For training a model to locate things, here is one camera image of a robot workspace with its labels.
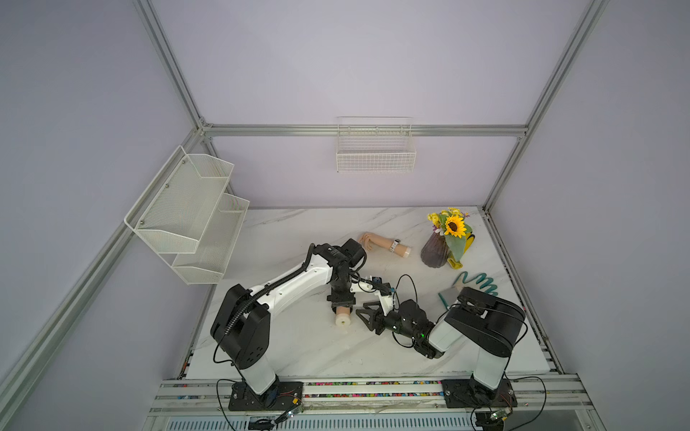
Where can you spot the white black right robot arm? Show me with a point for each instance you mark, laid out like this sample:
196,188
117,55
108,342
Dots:
490,322

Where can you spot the aluminium frame back rail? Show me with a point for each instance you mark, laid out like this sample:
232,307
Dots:
430,131

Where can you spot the white wire wall basket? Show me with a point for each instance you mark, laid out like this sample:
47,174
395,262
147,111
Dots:
375,154

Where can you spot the artificial sunflower bouquet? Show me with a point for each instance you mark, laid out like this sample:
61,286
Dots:
451,223

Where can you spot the purple ribbed glass vase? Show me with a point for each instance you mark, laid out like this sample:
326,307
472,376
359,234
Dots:
435,252

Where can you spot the mannequin hand with white watch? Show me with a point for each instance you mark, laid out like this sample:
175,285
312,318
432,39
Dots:
370,241

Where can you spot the aluminium frame right post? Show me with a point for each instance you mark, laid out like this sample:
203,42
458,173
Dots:
582,30

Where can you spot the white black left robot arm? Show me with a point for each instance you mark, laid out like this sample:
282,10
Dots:
242,327

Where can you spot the green white work glove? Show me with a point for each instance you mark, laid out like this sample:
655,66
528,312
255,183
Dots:
480,281

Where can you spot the white patterned wrist watch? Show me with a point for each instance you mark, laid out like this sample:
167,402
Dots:
394,245

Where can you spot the aluminium frame left post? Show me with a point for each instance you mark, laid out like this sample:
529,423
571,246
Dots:
156,32

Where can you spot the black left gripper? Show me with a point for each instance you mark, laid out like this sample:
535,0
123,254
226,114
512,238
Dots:
346,300

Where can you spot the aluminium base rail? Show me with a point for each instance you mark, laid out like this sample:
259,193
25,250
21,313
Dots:
394,395

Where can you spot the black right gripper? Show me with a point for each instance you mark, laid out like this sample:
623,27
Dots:
376,317

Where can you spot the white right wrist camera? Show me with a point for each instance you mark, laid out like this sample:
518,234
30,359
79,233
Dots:
384,292

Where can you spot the white two-tier mesh shelf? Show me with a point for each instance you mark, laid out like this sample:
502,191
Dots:
189,218

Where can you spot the mannequin hand with black watch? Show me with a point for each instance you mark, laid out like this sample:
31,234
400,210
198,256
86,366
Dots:
343,316

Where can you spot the aluminium frame post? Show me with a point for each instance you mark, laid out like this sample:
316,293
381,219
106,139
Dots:
156,32
582,30

